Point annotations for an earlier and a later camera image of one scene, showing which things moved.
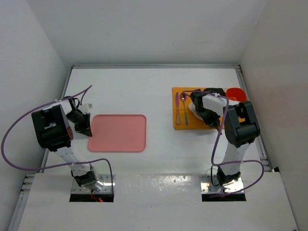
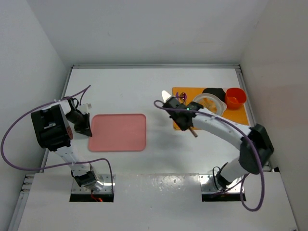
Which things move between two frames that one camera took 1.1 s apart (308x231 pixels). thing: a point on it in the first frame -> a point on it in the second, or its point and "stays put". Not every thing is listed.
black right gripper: (211, 118) -> (181, 119)
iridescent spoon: (183, 97) stays put
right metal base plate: (207, 186) stays put
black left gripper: (84, 123) stays put
